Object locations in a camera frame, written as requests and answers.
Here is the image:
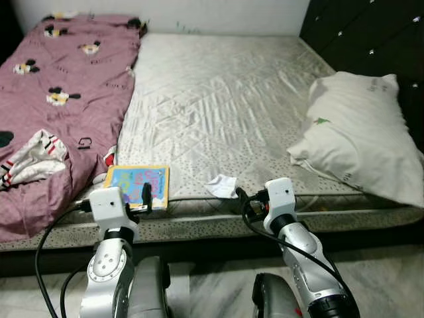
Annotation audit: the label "colourful children's book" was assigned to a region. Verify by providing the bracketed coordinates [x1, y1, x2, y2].
[103, 164, 171, 212]

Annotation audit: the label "white pillow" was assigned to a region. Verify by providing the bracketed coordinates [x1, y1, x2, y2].
[287, 72, 424, 210]

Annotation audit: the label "dark bed base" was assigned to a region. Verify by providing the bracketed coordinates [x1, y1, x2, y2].
[0, 225, 424, 278]

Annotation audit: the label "white quilted mattress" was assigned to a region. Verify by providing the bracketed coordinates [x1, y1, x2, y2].
[0, 33, 424, 254]

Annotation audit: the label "white red striped garment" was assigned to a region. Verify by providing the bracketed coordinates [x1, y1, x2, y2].
[0, 129, 70, 190]

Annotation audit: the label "pink cartoon mouse blanket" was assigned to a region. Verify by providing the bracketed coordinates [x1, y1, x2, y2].
[0, 13, 144, 243]

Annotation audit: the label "black tufted headboard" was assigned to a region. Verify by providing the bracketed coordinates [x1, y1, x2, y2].
[299, 0, 424, 154]

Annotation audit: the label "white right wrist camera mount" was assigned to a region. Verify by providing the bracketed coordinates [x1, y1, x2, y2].
[264, 178, 297, 234]

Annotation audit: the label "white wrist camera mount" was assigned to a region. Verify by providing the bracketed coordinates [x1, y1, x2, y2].
[264, 178, 297, 234]
[88, 187, 140, 230]

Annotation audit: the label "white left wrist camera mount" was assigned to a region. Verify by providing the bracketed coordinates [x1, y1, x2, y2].
[88, 187, 140, 230]

